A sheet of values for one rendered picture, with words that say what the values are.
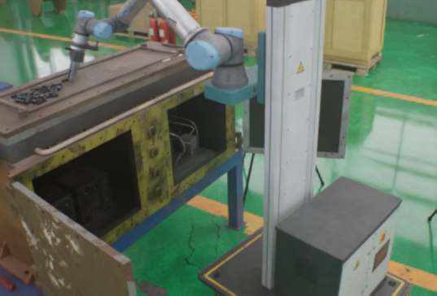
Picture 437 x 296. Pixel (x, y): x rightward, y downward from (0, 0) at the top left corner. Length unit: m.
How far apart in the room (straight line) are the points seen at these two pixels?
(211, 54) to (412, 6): 9.27
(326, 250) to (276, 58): 0.79
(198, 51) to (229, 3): 5.77
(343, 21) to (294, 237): 4.89
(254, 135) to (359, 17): 3.87
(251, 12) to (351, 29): 1.61
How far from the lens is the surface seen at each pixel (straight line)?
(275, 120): 1.90
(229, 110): 2.76
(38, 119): 1.89
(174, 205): 2.61
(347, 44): 6.59
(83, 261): 1.49
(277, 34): 1.78
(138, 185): 2.27
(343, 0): 6.50
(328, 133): 2.83
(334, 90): 2.73
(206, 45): 1.66
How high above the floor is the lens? 2.05
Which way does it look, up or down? 25 degrees down
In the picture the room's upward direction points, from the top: 1 degrees counter-clockwise
